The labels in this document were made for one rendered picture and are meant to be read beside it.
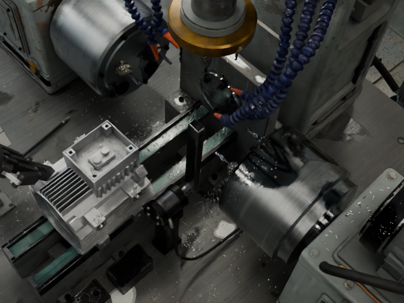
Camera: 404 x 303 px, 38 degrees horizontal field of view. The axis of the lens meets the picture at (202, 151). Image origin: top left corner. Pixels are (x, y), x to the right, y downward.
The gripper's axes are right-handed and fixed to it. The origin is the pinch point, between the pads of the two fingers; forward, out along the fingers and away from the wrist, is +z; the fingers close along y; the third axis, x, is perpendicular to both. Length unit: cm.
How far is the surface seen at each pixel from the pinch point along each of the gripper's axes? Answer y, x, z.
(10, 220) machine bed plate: 12.0, 22.1, 23.8
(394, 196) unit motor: -56, -41, -3
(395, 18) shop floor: 19, -128, 204
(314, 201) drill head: -44, -32, 14
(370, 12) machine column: -22, -73, 30
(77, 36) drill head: 24.1, -24.7, 14.0
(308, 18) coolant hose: -25, -56, -5
